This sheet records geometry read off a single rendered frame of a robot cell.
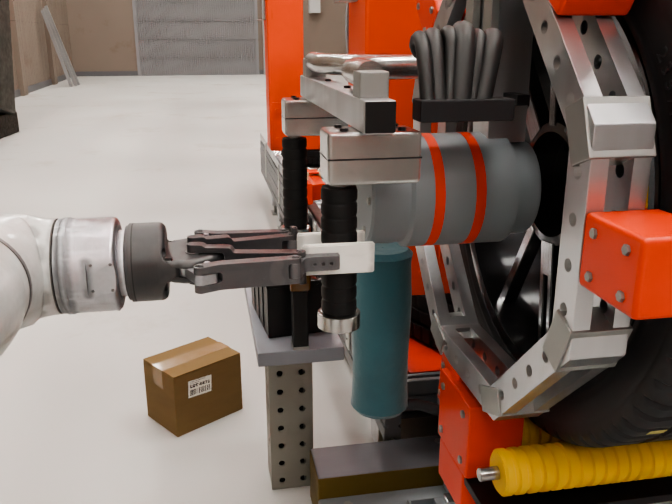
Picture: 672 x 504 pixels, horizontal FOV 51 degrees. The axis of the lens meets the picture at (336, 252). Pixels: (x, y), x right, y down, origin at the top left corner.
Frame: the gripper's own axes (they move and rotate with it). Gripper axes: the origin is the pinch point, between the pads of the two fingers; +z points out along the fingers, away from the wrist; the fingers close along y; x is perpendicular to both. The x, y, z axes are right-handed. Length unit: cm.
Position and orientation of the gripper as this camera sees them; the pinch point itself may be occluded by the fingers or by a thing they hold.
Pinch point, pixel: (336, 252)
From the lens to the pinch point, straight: 70.4
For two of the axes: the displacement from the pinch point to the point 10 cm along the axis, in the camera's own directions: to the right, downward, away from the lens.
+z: 9.8, -0.5, 1.8
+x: 0.0, -9.6, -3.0
